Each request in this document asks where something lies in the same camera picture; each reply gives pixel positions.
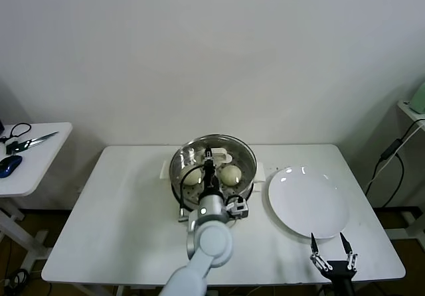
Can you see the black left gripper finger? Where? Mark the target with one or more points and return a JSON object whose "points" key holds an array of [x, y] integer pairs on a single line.
{"points": [[208, 154]]}

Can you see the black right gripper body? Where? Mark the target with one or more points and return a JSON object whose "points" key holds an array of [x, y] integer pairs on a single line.
{"points": [[340, 268]]}

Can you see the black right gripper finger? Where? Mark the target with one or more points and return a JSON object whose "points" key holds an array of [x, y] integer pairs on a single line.
{"points": [[316, 251], [347, 249]]}

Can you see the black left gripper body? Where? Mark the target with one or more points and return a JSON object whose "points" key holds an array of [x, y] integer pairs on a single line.
{"points": [[211, 178]]}

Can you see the white steamed baozi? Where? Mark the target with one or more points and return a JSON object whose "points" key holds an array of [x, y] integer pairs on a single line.
{"points": [[193, 178], [230, 175]]}

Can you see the perforated steel steamer basket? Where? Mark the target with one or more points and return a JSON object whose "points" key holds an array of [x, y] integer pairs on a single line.
{"points": [[249, 184]]}

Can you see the white round plate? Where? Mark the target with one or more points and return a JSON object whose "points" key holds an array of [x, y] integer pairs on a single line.
{"points": [[299, 199]]}

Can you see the white side table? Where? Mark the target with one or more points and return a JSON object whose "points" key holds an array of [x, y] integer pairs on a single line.
{"points": [[43, 163]]}

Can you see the pale green appliance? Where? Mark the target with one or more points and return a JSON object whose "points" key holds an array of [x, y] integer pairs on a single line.
{"points": [[418, 98]]}

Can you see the blue computer mouse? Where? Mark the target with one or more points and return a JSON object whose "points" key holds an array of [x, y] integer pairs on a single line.
{"points": [[9, 165]]}

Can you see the black device edge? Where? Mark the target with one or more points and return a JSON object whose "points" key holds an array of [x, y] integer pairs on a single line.
{"points": [[1, 126]]}

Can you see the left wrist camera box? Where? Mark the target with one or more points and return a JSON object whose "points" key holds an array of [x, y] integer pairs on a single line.
{"points": [[238, 208]]}

